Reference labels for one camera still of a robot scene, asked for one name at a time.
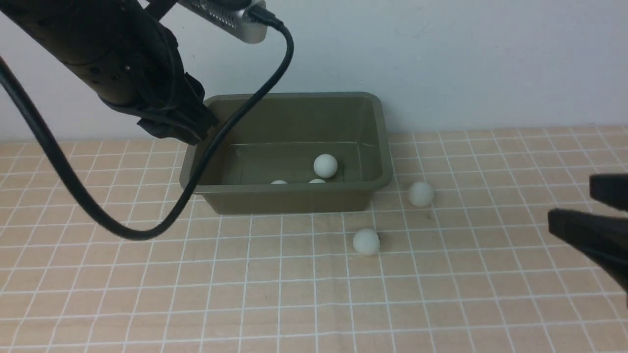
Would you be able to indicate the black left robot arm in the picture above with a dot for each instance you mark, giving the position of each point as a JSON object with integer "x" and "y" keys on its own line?
{"x": 84, "y": 35}

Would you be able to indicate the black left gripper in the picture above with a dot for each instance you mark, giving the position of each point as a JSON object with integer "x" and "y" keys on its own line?
{"x": 167, "y": 100}

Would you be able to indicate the olive green plastic bin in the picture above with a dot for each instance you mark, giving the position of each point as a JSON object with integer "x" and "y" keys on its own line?
{"x": 281, "y": 137}

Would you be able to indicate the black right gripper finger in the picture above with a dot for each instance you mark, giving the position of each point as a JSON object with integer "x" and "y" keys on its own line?
{"x": 601, "y": 238}
{"x": 610, "y": 189}

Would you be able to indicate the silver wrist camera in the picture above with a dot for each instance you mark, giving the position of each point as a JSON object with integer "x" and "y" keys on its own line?
{"x": 232, "y": 16}

